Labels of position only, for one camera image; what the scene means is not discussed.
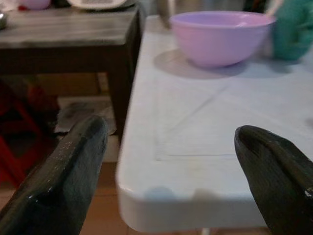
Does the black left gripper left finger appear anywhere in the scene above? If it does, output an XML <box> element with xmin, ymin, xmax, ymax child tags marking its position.
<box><xmin>0</xmin><ymin>115</ymin><xmax>109</xmax><ymax>235</ymax></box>

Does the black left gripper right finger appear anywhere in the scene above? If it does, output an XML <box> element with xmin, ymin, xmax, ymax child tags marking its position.
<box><xmin>234</xmin><ymin>125</ymin><xmax>313</xmax><ymax>235</ymax></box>

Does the grey crumpled newspaper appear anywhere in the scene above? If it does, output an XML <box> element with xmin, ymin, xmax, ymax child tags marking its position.
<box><xmin>54</xmin><ymin>97</ymin><xmax>117</xmax><ymax>136</ymax></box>

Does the red plastic stool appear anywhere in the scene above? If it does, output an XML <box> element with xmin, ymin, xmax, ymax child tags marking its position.
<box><xmin>0</xmin><ymin>79</ymin><xmax>59</xmax><ymax>183</ymax></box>

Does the white plastic folding table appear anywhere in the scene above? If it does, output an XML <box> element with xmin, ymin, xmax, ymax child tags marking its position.
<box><xmin>115</xmin><ymin>14</ymin><xmax>313</xmax><ymax>233</ymax></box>

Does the dark wooden table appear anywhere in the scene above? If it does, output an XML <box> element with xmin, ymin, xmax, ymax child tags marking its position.
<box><xmin>0</xmin><ymin>4</ymin><xmax>142</xmax><ymax>145</ymax></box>

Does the teal knitted cloth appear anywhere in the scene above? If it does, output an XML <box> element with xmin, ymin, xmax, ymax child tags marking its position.
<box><xmin>270</xmin><ymin>0</ymin><xmax>313</xmax><ymax>61</ymax></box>

